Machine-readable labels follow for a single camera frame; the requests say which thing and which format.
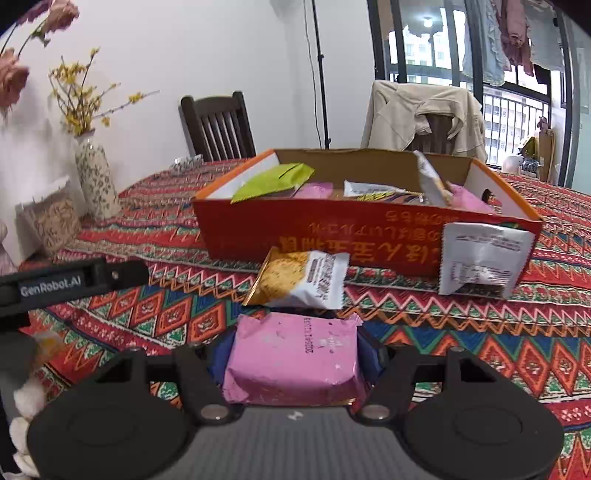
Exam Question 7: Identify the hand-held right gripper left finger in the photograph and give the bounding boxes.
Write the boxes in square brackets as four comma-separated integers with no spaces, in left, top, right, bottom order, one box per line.
[85,330,241,426]

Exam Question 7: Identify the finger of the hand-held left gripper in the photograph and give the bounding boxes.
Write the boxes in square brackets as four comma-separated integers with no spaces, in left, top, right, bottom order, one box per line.
[105,260,150,291]

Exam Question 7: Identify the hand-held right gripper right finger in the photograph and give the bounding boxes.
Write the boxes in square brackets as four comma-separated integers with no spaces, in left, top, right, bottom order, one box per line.
[353,330,504,426]

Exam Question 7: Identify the pink snack packet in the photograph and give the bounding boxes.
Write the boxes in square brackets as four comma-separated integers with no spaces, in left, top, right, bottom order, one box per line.
[450,184,495,214]
[293,182,334,200]
[223,312,369,405]

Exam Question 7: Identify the red cardboard box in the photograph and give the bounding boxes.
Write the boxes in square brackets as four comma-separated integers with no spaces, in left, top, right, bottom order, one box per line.
[191,148,544,280]

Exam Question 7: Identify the green snack packet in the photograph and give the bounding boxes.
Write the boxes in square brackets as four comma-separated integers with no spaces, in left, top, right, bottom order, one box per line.
[231,163,315,204]

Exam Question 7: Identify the pink ribbed vase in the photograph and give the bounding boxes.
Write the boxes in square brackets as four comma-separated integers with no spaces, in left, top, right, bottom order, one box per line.
[0,219,19,274]

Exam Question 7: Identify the woven basket white cloth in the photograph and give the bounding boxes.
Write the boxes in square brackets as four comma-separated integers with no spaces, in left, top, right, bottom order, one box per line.
[18,178,83,257]

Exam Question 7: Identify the patterned red tablecloth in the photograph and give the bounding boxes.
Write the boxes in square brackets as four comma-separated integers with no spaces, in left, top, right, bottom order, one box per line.
[18,159,591,480]

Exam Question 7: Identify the leaf patterned white vase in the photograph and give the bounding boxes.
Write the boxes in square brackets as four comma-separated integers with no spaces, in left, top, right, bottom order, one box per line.
[74,129,122,220]

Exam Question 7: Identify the yellow white snack packet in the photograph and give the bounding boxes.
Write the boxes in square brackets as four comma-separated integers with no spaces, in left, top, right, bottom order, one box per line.
[242,247,351,310]

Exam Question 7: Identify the grey foil snack packet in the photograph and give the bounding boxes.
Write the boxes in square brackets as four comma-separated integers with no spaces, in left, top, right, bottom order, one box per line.
[438,222,530,299]

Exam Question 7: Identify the yellow flower branches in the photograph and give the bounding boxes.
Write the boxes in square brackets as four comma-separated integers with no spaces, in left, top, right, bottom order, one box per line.
[48,47,160,137]

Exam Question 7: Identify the dark wooden chair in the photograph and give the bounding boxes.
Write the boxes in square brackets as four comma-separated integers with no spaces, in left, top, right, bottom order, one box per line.
[179,91,257,162]

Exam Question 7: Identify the pink artificial flowers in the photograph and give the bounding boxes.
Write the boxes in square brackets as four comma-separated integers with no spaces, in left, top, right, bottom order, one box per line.
[0,0,80,112]

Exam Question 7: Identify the wooden chair under jacket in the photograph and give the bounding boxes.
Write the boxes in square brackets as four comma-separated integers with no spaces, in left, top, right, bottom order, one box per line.
[416,113,455,155]

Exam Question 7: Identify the beige jacket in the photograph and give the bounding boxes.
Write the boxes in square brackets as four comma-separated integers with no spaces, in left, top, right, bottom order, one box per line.
[361,79,489,163]

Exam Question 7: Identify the small wooden cabinet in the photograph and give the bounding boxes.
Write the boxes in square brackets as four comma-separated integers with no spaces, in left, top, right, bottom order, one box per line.
[537,130,556,183]

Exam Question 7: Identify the round light on black stand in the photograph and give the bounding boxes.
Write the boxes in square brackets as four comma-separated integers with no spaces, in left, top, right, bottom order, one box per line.
[309,0,333,151]

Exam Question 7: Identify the black framed sliding glass door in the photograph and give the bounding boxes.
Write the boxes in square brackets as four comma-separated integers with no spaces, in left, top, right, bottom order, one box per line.
[367,0,591,190]

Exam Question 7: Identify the light blue hanging garment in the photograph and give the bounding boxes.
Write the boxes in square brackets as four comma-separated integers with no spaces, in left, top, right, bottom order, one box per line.
[462,0,506,87]

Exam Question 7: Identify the pink hanging garment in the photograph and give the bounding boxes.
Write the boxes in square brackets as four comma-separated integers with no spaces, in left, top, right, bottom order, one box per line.
[492,0,535,77]

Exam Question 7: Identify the white hanging garment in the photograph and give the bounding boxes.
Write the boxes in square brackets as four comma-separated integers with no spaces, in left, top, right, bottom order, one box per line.
[524,0,566,72]

